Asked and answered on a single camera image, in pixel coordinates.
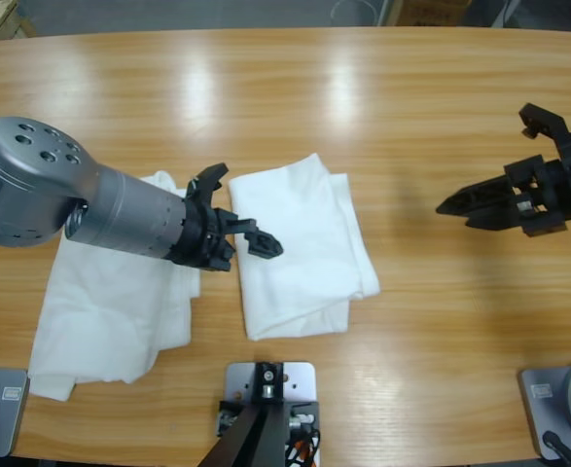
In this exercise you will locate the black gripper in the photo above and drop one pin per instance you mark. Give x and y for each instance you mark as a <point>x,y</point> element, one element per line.
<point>552,194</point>
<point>202,238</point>

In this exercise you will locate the white t-shirt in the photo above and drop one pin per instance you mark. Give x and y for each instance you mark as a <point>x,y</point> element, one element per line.
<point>299,243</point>

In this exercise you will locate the white cloth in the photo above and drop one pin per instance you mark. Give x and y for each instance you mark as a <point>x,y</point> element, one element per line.
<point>110,311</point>

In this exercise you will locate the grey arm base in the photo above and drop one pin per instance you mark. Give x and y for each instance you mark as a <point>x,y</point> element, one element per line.
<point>547,404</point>
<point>8,413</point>

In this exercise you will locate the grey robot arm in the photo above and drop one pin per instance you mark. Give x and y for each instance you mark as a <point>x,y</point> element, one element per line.
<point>71,194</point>

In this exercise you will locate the cardboard box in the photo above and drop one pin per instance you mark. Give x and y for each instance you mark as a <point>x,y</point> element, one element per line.
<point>433,10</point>

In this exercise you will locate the orange clamp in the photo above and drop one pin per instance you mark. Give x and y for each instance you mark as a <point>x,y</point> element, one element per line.
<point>303,445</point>

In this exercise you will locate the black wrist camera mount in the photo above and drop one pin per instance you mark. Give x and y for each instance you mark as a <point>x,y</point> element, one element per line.
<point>209,177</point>
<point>547,124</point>

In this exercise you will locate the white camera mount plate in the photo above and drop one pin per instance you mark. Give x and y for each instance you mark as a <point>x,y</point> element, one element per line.
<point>299,384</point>

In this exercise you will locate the dark camera post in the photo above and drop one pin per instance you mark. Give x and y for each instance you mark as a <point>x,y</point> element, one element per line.
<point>251,438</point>

